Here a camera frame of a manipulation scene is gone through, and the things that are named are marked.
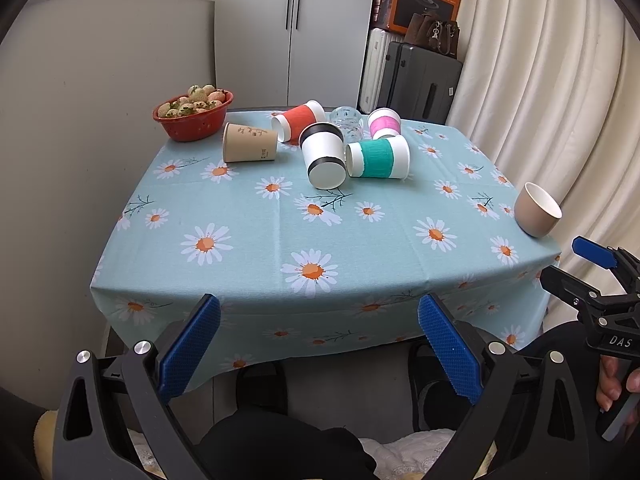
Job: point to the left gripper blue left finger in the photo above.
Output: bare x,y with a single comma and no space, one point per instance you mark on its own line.
91,439

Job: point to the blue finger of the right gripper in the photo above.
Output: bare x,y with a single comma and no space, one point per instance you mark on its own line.
584,297
622,264

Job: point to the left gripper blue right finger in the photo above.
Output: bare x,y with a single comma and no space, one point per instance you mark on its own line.
525,420

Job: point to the black banded white paper cup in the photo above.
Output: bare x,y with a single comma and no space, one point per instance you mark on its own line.
323,147

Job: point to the beige ceramic cup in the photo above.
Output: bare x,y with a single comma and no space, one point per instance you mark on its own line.
535,211

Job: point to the green sleeved paper cup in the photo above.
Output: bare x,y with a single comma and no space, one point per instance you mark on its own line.
383,158

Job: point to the pink sleeved paper cup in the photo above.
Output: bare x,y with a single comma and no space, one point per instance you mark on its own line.
384,123

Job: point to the brown kraft paper cup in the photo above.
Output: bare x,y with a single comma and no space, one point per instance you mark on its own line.
243,143

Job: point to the red sleeved paper cup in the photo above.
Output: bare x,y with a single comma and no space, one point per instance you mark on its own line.
290,124

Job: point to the person's right hand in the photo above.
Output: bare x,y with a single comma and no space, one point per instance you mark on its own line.
609,386

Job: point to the cream curtain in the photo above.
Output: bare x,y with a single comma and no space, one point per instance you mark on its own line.
549,91

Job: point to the daisy print blue tablecloth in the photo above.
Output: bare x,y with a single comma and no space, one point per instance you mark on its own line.
304,272

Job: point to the dark grey suitcase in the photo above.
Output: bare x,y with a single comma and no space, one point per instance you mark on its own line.
418,84

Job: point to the clear glass tumbler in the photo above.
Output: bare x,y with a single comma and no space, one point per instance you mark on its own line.
349,121

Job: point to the brown leather handbag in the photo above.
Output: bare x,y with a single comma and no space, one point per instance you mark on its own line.
429,32

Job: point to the white suitcase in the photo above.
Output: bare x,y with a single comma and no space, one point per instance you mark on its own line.
373,68

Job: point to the red bowl of strawberries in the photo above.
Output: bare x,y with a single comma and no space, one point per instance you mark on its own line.
185,119

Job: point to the white double door cabinet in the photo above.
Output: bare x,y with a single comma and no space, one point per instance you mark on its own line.
281,53

